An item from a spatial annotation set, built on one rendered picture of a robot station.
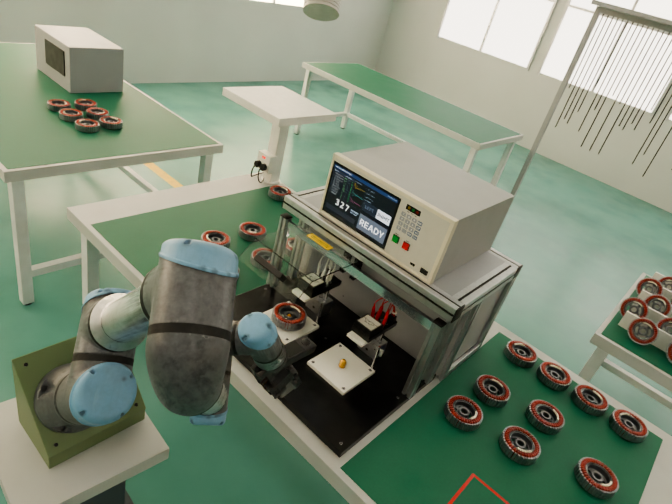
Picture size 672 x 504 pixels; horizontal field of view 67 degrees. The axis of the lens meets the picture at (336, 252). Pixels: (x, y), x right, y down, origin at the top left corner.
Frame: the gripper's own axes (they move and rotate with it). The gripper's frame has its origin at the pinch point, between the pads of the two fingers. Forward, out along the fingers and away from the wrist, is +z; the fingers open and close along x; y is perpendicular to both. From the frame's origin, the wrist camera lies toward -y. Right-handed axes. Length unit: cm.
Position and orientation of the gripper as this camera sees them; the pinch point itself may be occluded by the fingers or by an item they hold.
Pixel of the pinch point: (293, 382)
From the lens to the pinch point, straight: 139.8
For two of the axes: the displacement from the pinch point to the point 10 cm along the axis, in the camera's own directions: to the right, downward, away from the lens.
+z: 1.2, 5.9, 8.0
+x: 7.0, 5.2, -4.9
